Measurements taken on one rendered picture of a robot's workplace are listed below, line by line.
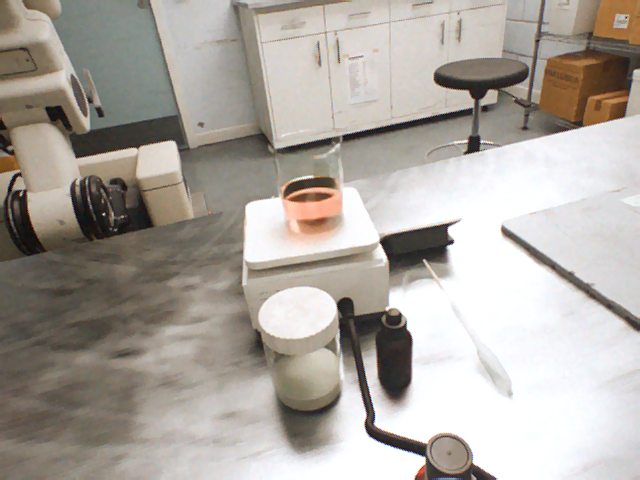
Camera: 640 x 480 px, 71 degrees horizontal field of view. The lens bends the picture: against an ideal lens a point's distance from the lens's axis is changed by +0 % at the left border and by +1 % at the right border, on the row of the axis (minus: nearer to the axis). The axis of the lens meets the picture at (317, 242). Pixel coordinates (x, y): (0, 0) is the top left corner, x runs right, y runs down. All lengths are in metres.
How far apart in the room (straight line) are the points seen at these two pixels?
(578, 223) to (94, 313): 0.55
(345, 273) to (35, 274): 0.42
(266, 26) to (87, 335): 2.46
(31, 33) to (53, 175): 0.31
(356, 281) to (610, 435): 0.21
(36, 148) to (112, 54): 2.16
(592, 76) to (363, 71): 1.26
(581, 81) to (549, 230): 2.38
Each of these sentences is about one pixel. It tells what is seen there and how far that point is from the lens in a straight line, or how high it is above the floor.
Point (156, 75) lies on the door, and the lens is 3.38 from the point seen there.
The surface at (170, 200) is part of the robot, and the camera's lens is 1.45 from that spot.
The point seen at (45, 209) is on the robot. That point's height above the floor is 0.63.
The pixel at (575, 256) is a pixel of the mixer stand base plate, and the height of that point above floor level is 0.76.
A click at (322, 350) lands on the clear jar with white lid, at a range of 0.33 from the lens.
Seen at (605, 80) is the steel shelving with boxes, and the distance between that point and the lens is 3.04.
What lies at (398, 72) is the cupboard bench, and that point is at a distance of 3.15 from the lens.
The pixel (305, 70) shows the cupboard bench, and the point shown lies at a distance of 2.91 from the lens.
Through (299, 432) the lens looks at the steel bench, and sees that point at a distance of 0.37.
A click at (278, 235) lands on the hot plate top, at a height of 0.84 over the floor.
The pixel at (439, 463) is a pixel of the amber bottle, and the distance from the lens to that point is 0.25.
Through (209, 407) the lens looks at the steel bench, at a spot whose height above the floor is 0.75.
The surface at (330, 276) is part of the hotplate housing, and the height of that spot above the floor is 0.81.
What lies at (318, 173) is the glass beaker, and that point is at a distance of 0.37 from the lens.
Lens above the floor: 1.05
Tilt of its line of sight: 32 degrees down
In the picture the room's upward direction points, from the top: 7 degrees counter-clockwise
